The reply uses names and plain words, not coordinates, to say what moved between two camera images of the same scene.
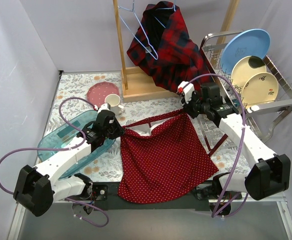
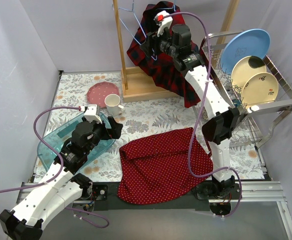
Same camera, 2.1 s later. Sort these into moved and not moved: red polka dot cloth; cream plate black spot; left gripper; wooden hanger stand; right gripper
Moved: red polka dot cloth; right gripper
Not moved: wooden hanger stand; left gripper; cream plate black spot
